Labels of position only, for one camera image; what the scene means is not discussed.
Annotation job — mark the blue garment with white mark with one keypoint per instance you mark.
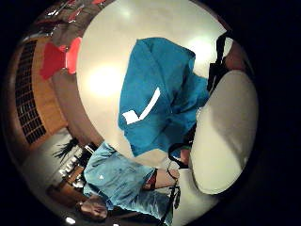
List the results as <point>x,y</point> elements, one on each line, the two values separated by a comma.
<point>156,94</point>

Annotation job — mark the the person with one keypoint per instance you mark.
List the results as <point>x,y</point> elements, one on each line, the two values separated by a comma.
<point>119,182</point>

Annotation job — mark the dark potted plant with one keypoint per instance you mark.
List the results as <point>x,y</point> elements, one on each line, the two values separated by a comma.
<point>66,148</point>

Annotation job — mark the wooden counter with items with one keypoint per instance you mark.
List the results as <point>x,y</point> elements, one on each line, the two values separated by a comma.
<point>70,175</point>

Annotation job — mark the red chair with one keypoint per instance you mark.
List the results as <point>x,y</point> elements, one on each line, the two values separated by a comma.
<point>51,61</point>
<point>73,55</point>

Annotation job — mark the round ceiling lamp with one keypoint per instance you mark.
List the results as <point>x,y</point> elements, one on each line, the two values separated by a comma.
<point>70,220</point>

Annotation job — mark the dark grid wall panel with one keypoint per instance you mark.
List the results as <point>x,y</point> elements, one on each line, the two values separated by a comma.
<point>28,94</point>

